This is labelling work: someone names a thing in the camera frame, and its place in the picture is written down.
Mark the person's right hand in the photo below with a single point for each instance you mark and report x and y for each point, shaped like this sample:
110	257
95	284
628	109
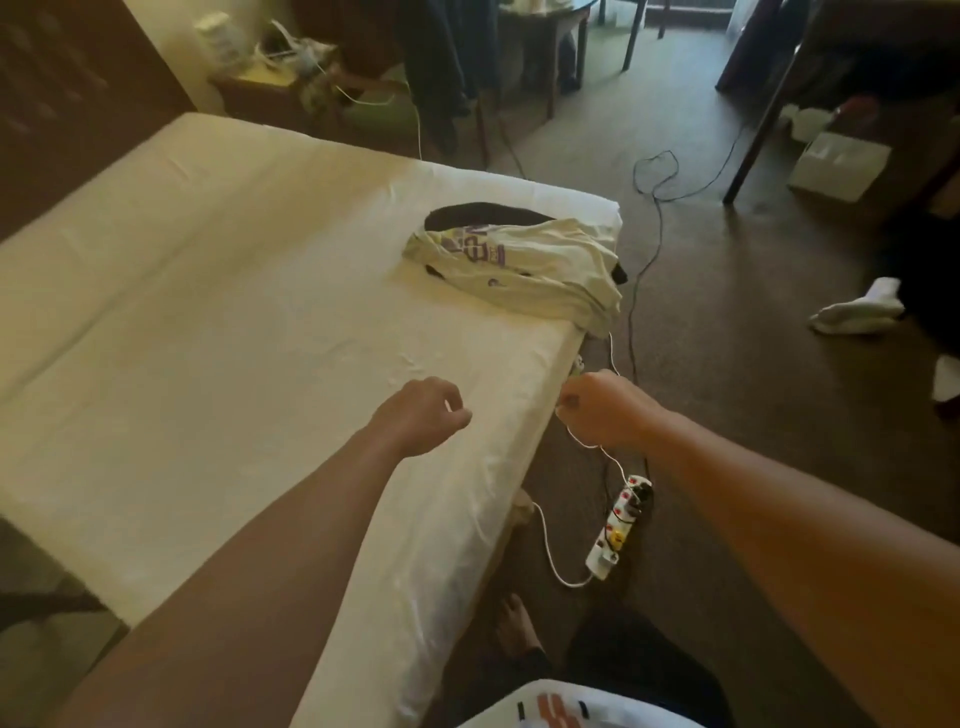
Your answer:
608	410

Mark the person's left hand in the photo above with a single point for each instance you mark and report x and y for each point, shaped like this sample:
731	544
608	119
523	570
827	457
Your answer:
420	417

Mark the white printed t-shirt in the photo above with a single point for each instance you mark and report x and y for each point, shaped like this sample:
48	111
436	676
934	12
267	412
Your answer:
525	263

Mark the black t-shirt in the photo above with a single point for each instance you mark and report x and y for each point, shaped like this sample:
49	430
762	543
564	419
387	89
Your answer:
480	215

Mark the person's right forearm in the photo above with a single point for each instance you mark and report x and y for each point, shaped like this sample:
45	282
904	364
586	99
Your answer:
818	570

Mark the person's left forearm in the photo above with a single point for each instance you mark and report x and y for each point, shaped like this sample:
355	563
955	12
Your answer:
255	600

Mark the person's left leg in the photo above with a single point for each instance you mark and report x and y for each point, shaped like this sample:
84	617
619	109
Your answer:
518	630

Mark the person's leg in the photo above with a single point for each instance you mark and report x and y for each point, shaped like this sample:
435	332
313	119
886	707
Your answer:
518	630
645	660

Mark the person's right leg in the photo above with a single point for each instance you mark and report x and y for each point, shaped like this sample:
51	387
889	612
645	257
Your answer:
645	660

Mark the person's white printed shirt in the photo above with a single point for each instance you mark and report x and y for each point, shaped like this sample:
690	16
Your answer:
578	705

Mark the white power strip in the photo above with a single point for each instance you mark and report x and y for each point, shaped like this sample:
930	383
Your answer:
618	525

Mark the white bed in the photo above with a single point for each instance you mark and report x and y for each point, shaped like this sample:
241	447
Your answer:
225	345

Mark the green wooden armchair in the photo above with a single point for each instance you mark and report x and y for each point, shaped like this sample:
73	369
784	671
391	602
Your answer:
390	90

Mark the black garment on chair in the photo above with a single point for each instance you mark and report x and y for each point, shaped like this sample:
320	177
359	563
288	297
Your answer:
450	53

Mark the wooden nightstand with phone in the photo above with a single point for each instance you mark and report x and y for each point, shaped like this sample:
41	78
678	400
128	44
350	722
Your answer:
278	75

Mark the small round wooden table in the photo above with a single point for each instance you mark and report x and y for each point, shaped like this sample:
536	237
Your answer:
548	38

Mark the white cups stack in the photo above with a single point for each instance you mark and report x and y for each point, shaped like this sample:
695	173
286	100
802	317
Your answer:
215	38

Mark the wooden headboard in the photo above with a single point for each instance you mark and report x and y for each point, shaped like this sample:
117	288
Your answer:
75	90

